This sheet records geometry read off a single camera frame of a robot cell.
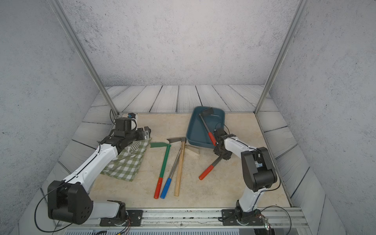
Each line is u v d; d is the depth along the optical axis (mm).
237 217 660
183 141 979
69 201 408
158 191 808
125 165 913
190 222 727
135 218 728
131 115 753
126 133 647
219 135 765
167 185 826
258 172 478
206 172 873
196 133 1138
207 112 1175
